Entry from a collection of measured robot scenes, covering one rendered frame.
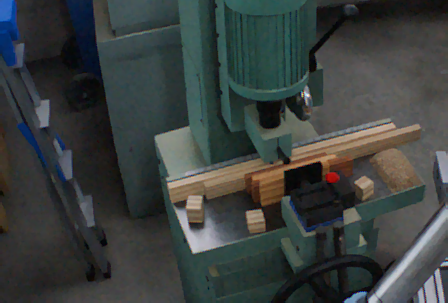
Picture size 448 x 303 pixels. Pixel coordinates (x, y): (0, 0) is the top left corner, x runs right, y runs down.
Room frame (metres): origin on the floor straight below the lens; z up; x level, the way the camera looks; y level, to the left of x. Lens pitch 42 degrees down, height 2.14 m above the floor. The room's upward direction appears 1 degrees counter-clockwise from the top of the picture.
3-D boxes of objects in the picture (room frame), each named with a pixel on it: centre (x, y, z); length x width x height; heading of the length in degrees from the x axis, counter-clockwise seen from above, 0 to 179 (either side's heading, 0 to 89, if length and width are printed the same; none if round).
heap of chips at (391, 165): (1.38, -0.26, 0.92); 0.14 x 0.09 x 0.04; 21
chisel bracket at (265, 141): (1.37, 0.04, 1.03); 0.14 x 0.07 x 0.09; 21
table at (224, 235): (1.27, -0.04, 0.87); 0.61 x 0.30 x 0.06; 111
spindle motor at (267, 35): (1.35, 0.04, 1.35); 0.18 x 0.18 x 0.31
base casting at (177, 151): (1.47, 0.08, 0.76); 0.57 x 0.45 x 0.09; 21
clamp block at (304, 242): (1.19, -0.07, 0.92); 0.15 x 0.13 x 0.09; 111
